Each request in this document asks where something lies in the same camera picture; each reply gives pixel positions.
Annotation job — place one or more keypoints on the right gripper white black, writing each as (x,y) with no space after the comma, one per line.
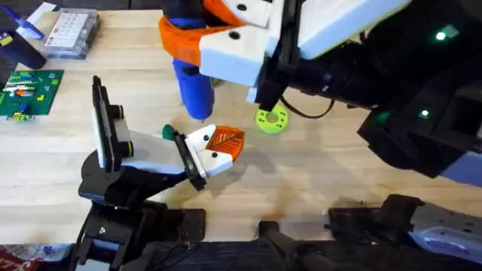
(339,26)

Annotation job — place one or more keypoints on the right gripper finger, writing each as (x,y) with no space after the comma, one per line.
(229,52)

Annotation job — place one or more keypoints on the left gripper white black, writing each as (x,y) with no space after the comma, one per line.
(154,154)

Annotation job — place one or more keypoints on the blue electric screwdriver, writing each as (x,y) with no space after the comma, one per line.
(196,94)

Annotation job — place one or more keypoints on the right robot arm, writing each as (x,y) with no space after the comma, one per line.
(421,98)

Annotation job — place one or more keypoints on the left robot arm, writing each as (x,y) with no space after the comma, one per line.
(113,233)

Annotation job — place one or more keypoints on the green disc with holes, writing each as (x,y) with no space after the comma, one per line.
(263,122)

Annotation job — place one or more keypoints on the black upright wrist plate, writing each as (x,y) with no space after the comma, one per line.
(103,120)

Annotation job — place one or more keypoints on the clear plastic box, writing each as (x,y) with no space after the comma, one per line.
(71,32)

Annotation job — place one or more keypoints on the green board with toy blocks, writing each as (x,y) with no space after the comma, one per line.
(34,90)

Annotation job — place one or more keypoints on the white flat box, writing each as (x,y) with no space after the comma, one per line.
(43,10)

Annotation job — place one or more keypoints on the dark cylindrical case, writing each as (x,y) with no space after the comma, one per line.
(22,50)

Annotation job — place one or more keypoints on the red and blue printed bag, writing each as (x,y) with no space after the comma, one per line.
(26,257)

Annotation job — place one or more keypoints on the black rail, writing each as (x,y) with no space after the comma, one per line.
(229,259)

